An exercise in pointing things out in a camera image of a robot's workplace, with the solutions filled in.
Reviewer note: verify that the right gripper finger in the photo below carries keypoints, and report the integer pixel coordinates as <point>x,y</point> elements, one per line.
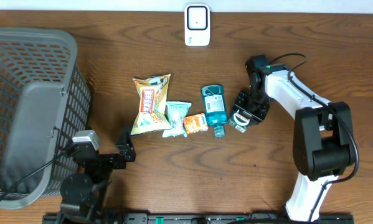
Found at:
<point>254,118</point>
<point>241,104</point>

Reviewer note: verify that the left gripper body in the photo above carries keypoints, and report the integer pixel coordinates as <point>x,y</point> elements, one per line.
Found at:
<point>109,162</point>

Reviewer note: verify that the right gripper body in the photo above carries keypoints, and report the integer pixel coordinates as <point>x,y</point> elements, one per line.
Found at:
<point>256,103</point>

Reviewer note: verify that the dark green square box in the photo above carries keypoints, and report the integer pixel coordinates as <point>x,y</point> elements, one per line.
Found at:
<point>239,122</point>

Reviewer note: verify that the teal mouthwash bottle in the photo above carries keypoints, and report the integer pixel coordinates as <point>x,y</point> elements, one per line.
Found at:
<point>215,108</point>

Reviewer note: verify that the yellow snack bag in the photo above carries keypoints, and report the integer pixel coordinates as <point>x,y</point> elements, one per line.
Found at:
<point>152,104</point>

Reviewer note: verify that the orange snack packet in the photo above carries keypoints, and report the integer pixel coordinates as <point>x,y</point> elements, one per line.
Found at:
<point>195,123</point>

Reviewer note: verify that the mint green snack packet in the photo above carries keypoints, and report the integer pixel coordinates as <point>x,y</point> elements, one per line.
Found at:
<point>176,112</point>

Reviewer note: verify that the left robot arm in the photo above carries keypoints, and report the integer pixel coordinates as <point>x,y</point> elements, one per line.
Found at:
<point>83,193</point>

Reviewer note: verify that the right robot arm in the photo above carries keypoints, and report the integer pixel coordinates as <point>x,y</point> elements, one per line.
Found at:
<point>325,152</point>

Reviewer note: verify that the white barcode scanner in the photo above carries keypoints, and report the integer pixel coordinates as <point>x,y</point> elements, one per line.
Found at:
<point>197,25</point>

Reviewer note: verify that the grey plastic basket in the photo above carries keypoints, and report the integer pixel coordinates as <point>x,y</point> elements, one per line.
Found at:
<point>44,101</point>

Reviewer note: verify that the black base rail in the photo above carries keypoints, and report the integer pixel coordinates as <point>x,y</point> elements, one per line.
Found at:
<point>143,218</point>

